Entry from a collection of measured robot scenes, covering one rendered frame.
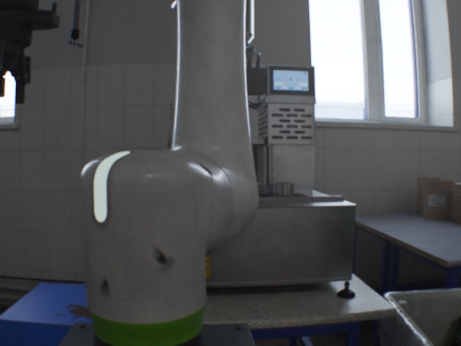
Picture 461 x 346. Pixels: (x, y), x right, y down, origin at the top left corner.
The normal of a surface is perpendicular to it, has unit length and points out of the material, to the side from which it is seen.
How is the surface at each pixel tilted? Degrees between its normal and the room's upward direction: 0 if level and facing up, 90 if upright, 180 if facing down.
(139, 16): 90
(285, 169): 90
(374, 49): 90
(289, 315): 0
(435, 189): 107
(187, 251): 90
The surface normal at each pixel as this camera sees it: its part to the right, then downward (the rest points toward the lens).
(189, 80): -0.53, 0.00
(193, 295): 0.86, 0.03
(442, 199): -0.27, 0.04
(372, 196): 0.07, 0.05
